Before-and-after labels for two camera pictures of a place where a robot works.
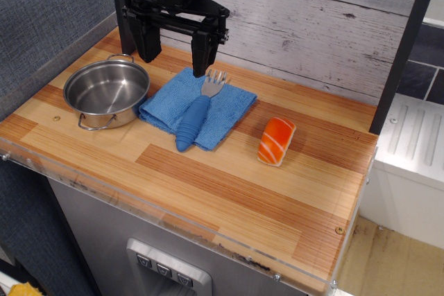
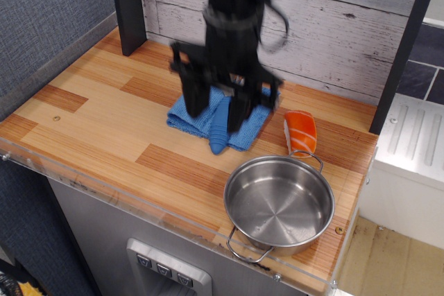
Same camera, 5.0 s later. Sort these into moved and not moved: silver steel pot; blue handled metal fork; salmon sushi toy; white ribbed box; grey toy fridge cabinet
Moved: blue handled metal fork; silver steel pot; salmon sushi toy
Not moved: grey toy fridge cabinet; white ribbed box
